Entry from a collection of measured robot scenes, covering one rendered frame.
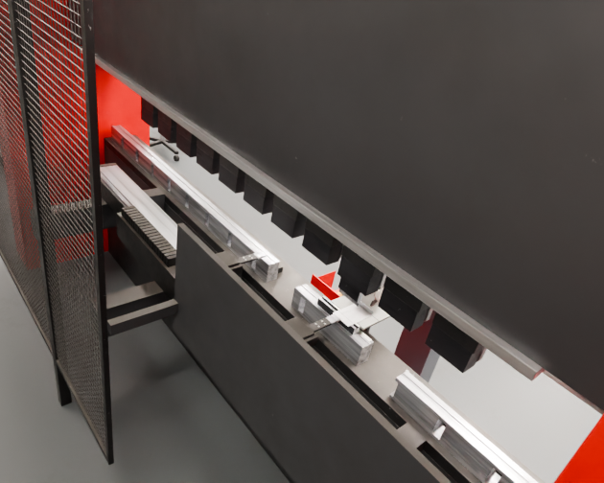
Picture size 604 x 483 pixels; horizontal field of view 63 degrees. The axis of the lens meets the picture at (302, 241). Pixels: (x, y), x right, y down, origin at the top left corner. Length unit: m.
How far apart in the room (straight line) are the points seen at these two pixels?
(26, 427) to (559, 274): 2.40
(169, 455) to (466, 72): 2.12
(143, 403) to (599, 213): 2.32
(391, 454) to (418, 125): 0.73
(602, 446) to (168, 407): 2.31
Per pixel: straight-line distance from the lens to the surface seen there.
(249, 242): 2.24
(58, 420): 2.81
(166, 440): 2.68
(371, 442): 1.16
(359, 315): 1.90
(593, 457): 0.76
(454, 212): 1.18
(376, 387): 1.84
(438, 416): 1.71
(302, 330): 1.72
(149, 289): 2.08
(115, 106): 3.44
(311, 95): 1.46
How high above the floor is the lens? 2.16
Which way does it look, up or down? 31 degrees down
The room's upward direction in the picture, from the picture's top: 11 degrees clockwise
